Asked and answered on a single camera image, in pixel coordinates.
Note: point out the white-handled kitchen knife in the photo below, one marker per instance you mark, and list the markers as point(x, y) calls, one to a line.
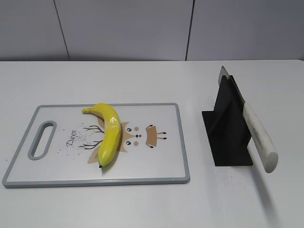
point(259, 134)

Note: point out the yellow plastic banana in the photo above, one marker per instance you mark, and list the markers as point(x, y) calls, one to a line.
point(112, 131)

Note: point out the white grey-rimmed cutting board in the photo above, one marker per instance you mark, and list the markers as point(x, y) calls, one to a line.
point(60, 147)

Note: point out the black knife stand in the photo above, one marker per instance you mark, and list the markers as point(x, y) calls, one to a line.
point(226, 128)

